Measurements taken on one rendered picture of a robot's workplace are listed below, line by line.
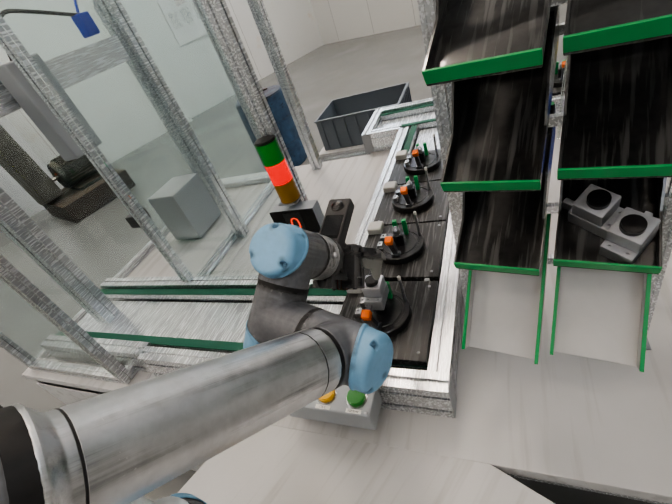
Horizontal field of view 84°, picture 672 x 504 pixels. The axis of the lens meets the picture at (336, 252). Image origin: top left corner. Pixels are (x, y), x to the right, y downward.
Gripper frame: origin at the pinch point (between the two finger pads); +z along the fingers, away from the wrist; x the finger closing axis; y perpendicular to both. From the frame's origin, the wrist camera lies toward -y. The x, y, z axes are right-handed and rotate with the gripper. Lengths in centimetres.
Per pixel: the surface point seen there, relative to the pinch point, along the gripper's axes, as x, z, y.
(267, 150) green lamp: -17.9, -11.0, -22.7
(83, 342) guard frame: -81, -8, 22
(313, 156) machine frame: -61, 89, -62
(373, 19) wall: -241, 722, -645
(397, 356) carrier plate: 5.6, 5.9, 21.8
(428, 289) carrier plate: 10.0, 19.7, 7.1
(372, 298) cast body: -0.1, 6.0, 9.2
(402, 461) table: 7.3, 2.3, 41.9
